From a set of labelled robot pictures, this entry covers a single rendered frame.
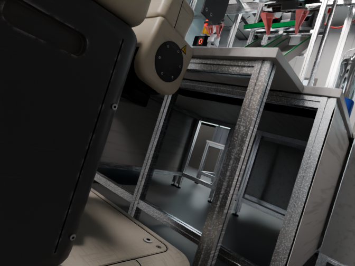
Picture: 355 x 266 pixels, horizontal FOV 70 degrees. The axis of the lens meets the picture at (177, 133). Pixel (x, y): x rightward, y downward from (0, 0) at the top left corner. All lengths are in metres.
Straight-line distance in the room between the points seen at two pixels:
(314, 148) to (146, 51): 0.65
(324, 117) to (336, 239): 0.87
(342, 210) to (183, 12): 1.35
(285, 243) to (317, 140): 0.36
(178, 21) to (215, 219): 0.55
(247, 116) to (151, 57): 0.31
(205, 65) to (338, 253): 1.25
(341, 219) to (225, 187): 1.04
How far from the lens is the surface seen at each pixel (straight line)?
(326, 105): 1.01
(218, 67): 0.86
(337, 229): 1.70
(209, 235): 0.79
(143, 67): 0.63
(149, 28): 0.67
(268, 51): 0.78
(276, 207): 2.76
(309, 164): 0.98
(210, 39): 1.57
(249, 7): 3.02
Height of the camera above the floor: 0.55
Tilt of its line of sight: 1 degrees up
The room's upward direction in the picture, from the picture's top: 18 degrees clockwise
